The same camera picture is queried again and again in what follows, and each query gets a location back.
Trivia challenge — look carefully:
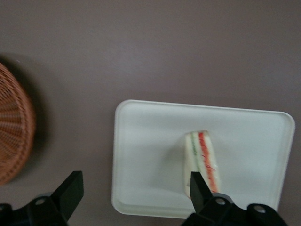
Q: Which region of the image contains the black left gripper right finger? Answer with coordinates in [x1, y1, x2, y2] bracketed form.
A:
[181, 172, 286, 226]

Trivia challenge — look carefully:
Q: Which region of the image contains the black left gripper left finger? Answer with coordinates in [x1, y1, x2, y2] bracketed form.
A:
[0, 171, 84, 226]

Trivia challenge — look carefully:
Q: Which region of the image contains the triangular sandwich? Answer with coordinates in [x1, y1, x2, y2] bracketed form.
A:
[182, 130, 222, 198]

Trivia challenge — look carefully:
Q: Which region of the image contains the cream plastic tray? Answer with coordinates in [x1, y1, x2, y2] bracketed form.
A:
[111, 99, 296, 214]

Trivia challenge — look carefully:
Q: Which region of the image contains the brown wicker basket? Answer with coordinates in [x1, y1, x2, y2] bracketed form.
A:
[0, 61, 37, 186]

